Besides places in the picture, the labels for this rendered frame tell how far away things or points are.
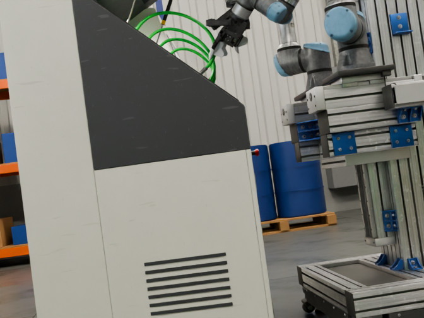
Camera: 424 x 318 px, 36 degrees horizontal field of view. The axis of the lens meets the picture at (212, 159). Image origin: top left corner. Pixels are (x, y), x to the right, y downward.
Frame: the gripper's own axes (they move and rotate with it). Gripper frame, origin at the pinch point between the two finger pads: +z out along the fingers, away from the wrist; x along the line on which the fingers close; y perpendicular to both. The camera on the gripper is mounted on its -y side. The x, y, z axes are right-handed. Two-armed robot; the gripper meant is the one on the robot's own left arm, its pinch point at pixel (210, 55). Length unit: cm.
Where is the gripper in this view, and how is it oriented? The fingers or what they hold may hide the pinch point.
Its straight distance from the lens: 270.4
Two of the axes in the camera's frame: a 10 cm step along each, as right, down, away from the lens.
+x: 3.3, -2.3, 9.2
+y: 8.1, 5.7, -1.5
